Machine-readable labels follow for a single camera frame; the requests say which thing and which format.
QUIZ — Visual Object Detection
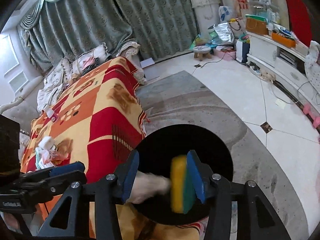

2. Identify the silver foil bag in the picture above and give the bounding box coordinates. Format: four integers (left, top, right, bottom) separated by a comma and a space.
214, 22, 234, 45

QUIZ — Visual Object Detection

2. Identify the red orange patterned blanket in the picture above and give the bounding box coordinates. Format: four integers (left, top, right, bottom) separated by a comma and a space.
20, 56, 201, 240

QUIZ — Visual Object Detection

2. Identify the yellow green sponge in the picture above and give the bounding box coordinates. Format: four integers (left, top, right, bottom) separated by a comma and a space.
170, 155, 195, 214

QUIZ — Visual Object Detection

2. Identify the small round wooden stool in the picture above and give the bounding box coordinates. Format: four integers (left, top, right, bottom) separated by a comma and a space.
193, 45, 212, 61

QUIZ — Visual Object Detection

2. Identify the grey oval floor rug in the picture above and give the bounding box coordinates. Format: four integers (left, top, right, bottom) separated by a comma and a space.
136, 71, 309, 239

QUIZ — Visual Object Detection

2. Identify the pink dumbbell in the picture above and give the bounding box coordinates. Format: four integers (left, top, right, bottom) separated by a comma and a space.
303, 105, 320, 128

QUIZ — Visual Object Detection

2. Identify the beige embroidered pillow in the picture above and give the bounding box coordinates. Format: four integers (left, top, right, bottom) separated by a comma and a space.
71, 42, 111, 74

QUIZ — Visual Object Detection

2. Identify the white tufted headboard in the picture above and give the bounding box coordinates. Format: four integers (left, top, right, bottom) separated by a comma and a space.
1, 76, 44, 133

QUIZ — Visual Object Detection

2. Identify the white spotted baby doll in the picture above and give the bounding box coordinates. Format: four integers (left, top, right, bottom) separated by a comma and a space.
304, 40, 320, 93

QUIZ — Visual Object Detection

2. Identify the white pill bottle red label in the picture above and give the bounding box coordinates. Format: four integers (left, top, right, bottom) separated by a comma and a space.
44, 105, 58, 122

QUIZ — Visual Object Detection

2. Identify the brown paper shopping bag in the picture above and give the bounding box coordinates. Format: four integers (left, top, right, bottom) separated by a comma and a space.
246, 18, 268, 35

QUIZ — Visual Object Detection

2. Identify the orange tray on cabinet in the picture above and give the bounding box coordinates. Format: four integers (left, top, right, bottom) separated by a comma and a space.
271, 32, 296, 48

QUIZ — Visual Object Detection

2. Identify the black round trash bin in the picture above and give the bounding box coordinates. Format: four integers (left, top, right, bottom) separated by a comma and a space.
134, 124, 233, 225

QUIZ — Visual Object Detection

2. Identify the green patterned curtain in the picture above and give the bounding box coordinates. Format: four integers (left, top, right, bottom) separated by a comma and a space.
17, 0, 197, 73

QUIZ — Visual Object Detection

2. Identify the white tv cabinet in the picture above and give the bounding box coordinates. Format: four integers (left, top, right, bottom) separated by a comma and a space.
247, 32, 319, 112

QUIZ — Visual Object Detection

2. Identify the red cloth on television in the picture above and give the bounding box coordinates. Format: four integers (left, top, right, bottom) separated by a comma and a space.
286, 0, 312, 47

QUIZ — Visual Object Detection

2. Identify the white folded tissue roll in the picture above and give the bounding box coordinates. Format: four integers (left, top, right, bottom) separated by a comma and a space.
38, 136, 55, 150

